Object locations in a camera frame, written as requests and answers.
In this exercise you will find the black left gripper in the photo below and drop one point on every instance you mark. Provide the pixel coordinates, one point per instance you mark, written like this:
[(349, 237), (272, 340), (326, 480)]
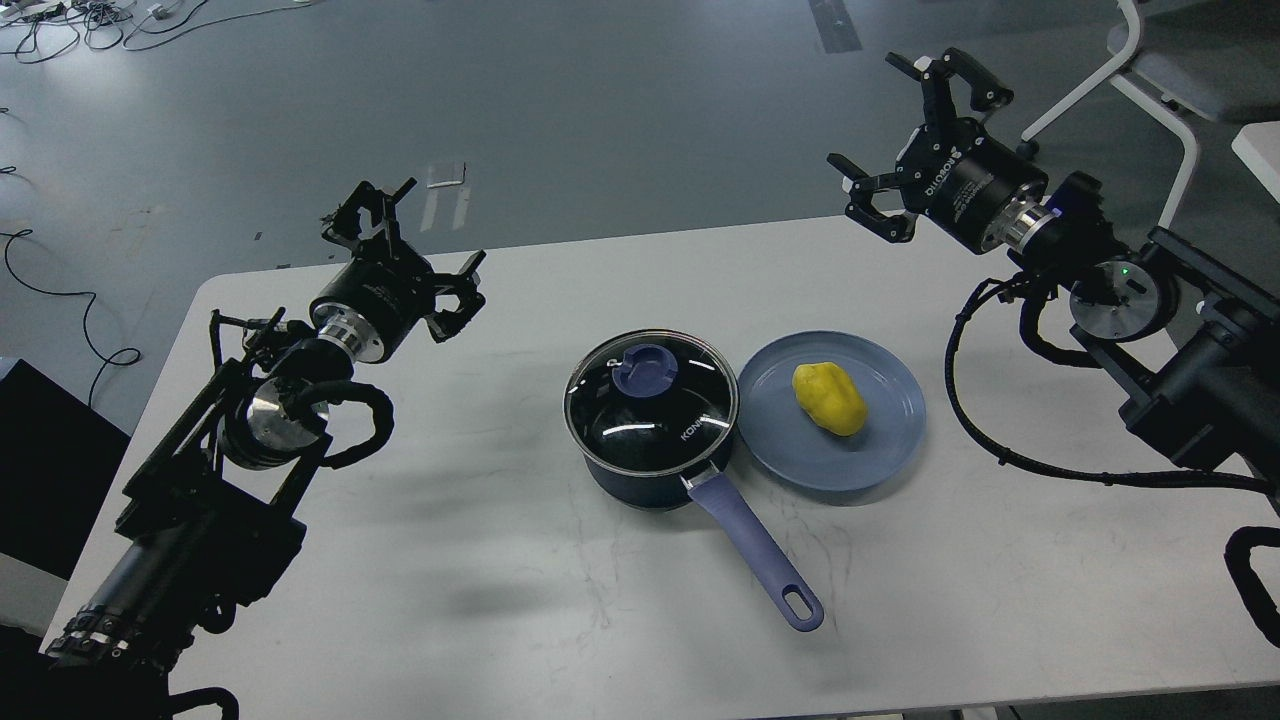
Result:
[(372, 304)]

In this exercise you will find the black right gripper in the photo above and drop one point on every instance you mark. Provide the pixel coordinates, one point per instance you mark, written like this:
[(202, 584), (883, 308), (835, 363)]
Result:
[(965, 185)]

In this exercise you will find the glass lid blue knob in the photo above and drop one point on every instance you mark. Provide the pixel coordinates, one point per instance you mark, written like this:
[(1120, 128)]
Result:
[(650, 403)]

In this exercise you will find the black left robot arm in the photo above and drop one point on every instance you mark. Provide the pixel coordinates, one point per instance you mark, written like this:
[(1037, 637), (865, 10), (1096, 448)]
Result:
[(211, 512)]

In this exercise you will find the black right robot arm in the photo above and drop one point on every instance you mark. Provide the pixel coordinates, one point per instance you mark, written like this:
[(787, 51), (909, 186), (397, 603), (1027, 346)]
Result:
[(1190, 342)]

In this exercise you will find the white tape on floor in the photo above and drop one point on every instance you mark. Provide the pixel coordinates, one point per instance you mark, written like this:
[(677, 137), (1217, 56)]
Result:
[(447, 196)]

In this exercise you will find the blue round plate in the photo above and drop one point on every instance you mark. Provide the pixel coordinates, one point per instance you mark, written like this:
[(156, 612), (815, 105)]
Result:
[(782, 438)]

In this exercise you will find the white table corner right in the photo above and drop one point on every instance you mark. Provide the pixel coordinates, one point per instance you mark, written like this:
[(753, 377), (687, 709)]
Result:
[(1257, 146)]

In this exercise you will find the black box at left edge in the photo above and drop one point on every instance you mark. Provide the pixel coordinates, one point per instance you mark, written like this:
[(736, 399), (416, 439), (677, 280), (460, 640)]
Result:
[(58, 460)]

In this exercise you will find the white frame grey chair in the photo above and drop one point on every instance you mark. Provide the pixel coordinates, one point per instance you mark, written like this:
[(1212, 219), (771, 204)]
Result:
[(1218, 60)]

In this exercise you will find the dark blue saucepan purple handle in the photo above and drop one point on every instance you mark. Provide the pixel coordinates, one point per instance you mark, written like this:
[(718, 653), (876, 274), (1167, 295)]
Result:
[(708, 486)]

